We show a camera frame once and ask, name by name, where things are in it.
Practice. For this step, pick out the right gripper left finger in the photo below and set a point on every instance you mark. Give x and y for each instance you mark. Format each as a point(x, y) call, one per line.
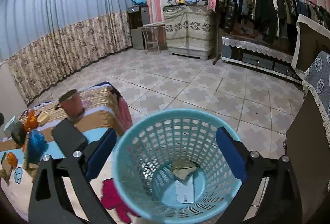
point(49, 200)

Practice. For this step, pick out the water dispenser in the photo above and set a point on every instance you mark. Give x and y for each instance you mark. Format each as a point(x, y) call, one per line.
point(138, 17)

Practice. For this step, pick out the small wooden stool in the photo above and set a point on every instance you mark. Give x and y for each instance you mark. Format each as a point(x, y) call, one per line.
point(150, 34)

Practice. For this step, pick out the small yellow bowl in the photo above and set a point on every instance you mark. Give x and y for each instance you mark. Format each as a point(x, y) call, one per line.
point(43, 118)

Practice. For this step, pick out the black roll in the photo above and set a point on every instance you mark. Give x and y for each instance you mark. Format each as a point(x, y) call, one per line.
point(18, 133)

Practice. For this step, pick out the black rectangular case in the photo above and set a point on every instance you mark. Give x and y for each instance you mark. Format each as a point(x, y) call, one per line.
point(68, 138)

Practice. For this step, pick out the cloth covered cabinet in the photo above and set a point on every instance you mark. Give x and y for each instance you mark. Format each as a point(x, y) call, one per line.
point(190, 30)

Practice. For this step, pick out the white label paper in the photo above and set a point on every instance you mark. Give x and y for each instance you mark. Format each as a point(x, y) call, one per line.
point(185, 190)

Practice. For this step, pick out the blue patterned cloth cover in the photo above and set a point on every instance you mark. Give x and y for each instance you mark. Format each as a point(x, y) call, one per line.
point(316, 81)

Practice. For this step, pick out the clothes rack with dark garments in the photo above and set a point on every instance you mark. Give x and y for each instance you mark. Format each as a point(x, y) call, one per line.
point(272, 20)

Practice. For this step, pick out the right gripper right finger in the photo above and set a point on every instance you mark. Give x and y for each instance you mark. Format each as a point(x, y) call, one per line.
point(281, 202)

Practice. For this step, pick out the pink metal cup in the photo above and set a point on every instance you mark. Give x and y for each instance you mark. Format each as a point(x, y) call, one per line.
point(71, 103)

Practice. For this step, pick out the used grey face mask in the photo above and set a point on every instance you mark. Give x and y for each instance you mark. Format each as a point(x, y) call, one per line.
point(182, 168)

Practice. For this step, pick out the low tv stand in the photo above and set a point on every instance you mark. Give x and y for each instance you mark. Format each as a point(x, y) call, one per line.
point(258, 56)

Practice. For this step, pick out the light blue plastic basket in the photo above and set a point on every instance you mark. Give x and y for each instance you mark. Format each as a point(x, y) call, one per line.
point(169, 167)

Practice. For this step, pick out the blue and floral curtain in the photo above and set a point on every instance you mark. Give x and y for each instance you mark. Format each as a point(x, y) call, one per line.
point(45, 41)

